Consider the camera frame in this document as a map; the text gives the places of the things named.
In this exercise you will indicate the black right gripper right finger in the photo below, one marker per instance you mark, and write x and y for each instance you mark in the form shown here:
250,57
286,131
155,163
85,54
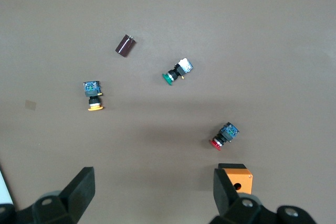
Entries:
225,197

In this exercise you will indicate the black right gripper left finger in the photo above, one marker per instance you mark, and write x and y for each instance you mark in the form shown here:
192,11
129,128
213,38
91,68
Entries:
78,195

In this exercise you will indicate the yellow push button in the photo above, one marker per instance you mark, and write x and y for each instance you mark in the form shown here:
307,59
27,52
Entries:
93,94

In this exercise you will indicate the red push button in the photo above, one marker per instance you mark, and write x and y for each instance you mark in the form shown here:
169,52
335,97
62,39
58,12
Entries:
225,135

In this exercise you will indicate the green push button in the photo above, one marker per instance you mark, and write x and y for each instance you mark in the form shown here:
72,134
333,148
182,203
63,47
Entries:
176,72

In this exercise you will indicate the orange box with black base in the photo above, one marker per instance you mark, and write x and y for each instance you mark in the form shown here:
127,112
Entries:
242,178

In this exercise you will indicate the dark red capacitor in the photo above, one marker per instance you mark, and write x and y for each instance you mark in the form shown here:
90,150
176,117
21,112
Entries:
125,46

